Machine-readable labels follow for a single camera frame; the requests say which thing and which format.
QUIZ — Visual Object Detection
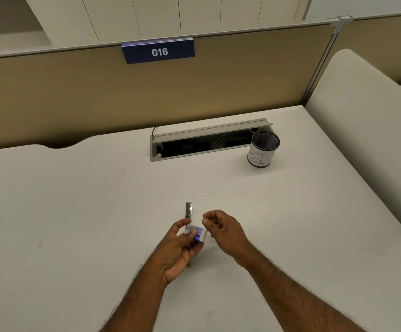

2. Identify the blue staples box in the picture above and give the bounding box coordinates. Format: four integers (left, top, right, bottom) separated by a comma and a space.
184, 224, 209, 244

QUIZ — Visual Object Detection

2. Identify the white panelled cabinet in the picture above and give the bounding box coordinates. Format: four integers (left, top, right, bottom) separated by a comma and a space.
24, 0, 313, 49

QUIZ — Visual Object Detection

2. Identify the white open shelf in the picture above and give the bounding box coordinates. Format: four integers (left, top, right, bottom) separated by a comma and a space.
0, 0, 54, 56

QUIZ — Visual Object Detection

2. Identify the silver metal stapler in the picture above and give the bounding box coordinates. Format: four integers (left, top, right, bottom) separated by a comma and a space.
184, 202, 195, 269

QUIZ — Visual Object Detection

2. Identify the white rounded side divider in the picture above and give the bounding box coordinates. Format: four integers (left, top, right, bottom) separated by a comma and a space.
304, 48, 401, 248

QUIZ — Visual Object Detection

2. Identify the person's left hand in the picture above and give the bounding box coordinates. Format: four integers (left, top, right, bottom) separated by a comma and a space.
153, 219, 205, 286

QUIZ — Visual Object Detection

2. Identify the grey partition post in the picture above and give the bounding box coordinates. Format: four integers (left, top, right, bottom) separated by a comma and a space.
300, 15, 355, 107

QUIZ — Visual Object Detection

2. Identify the black mesh cup white label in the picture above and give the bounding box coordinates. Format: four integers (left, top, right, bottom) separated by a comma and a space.
247, 130, 281, 168

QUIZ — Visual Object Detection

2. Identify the blue number sign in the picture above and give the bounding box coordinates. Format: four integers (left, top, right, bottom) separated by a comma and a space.
121, 37, 196, 65

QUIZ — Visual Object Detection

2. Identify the person's right forearm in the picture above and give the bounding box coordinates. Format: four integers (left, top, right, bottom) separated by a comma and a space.
233, 240, 369, 332

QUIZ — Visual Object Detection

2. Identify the person's left forearm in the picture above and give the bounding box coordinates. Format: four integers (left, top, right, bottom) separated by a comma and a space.
100, 259, 170, 332

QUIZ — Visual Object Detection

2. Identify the beige partition panel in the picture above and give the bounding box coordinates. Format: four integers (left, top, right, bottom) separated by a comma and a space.
335, 12, 401, 85
0, 22, 339, 151

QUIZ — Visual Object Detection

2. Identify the grey desk cable tray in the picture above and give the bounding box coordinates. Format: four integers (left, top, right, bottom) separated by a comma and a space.
149, 118, 275, 163

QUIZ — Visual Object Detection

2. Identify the person's right hand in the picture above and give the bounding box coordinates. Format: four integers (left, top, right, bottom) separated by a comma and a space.
202, 209, 253, 266

